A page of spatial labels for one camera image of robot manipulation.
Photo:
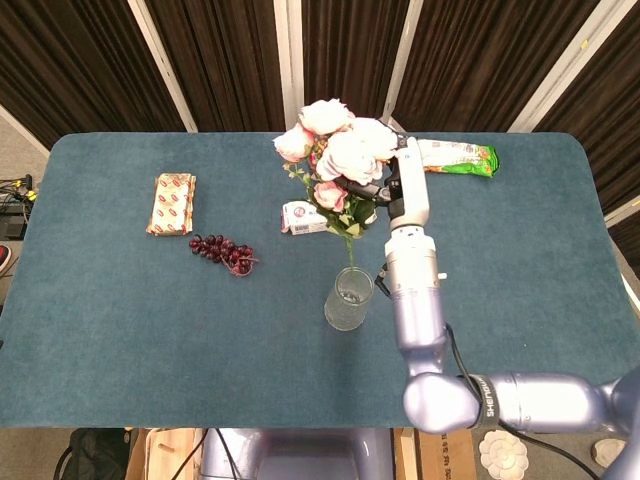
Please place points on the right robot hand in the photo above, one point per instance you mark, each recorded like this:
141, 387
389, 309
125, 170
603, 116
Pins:
412, 190

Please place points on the pink artificial flower bouquet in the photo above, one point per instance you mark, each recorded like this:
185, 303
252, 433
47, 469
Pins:
350, 155

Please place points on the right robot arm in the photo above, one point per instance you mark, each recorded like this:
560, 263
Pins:
420, 310

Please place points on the transparent textured glass vase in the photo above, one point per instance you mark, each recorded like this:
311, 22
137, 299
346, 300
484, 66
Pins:
347, 312

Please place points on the white flower-shaped ornament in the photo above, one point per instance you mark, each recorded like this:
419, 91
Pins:
504, 455

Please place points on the green snack bag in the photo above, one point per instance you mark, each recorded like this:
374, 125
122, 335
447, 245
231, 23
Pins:
460, 160

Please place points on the white cardboard box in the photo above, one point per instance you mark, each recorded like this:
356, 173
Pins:
300, 220

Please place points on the dark red grape bunch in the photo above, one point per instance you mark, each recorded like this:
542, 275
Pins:
222, 250

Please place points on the gold foil snack pack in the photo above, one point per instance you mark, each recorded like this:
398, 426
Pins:
172, 205

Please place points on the brown cardboard box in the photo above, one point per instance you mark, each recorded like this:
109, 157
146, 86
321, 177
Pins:
440, 457

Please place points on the lavender robot torso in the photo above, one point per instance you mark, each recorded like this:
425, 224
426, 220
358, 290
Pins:
300, 455

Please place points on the light wooden crate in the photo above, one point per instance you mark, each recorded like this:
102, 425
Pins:
165, 452

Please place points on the black bag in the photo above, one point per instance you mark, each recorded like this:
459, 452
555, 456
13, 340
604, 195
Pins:
97, 455

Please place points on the red and black shoe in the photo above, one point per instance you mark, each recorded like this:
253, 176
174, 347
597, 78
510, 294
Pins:
4, 257

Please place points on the white partition post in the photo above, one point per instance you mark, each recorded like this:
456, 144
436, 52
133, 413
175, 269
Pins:
560, 70
290, 65
162, 65
402, 60

